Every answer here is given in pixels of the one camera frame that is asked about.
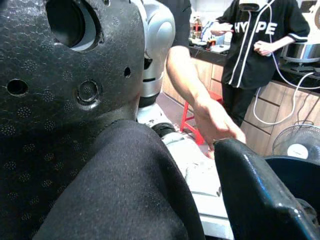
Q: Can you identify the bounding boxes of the cloth-wrapped black right gripper left finger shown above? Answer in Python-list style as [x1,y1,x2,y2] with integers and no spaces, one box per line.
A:
[32,119,206,240]

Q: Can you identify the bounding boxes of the person in black HYPE jersey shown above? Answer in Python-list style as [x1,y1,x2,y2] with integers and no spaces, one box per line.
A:
[209,0,311,128]

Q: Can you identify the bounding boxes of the white electric fan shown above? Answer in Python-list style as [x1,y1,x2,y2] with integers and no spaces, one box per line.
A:
[272,123,320,161]

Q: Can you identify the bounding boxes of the blue white striped cloth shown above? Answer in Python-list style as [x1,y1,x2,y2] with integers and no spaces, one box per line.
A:
[202,21,216,38]

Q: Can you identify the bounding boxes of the jersey person hand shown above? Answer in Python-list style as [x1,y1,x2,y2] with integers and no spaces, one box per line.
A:
[210,23,235,36]
[253,41,273,57]

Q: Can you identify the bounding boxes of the red metal stool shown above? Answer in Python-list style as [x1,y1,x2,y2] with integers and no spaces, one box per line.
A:
[179,91,225,146]

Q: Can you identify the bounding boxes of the white VR headset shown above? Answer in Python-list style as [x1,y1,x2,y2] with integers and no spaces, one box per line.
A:
[238,0,262,12]

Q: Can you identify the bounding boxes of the black plastic laundry bucket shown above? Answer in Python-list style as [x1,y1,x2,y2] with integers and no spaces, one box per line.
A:
[263,154,320,213]

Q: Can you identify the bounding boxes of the person in plain black shirt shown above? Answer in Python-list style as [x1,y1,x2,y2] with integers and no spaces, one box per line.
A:
[159,0,193,51]

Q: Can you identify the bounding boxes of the glossy black right gripper right finger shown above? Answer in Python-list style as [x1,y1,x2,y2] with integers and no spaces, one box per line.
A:
[213,138,320,240]

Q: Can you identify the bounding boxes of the black padded robot torso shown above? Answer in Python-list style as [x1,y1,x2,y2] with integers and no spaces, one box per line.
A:
[0,0,146,240]

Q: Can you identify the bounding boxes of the dark bottle with red label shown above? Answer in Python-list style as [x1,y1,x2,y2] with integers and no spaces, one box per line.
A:
[189,16,203,40]

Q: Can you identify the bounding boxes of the white cable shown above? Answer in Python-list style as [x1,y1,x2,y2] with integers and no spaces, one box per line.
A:
[252,0,320,126]

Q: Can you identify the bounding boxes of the bare person hand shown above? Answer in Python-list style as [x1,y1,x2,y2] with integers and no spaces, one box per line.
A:
[193,98,247,160]

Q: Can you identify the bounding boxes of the black glossy countertop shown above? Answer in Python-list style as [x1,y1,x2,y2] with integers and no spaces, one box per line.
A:
[187,43,320,81]

